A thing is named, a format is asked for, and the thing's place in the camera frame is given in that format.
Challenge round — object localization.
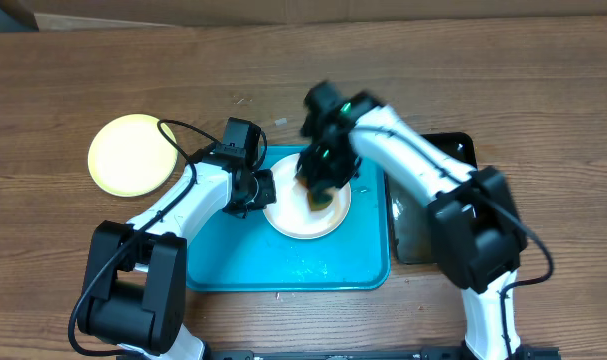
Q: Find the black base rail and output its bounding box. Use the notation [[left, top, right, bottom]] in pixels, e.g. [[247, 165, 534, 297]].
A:
[[201, 345, 562, 360]]

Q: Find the teal plastic tray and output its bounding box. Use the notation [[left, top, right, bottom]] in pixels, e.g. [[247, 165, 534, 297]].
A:
[[187, 160, 391, 292]]

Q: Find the white plate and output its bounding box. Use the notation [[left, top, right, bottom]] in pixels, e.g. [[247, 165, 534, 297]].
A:
[[263, 153, 351, 240]]

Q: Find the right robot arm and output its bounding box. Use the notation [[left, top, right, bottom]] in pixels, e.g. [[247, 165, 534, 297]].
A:
[[296, 81, 527, 359]]

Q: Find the green yellow sponge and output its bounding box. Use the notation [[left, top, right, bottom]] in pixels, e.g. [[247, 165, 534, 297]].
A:
[[306, 183, 334, 212]]

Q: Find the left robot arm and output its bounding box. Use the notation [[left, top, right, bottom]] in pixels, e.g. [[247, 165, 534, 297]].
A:
[[68, 146, 276, 359]]

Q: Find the black water basin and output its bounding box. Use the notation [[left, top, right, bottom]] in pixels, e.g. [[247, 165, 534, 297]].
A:
[[385, 132, 477, 265]]

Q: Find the yellow-green plate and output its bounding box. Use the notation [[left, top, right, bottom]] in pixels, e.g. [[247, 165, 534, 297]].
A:
[[87, 114, 178, 197]]

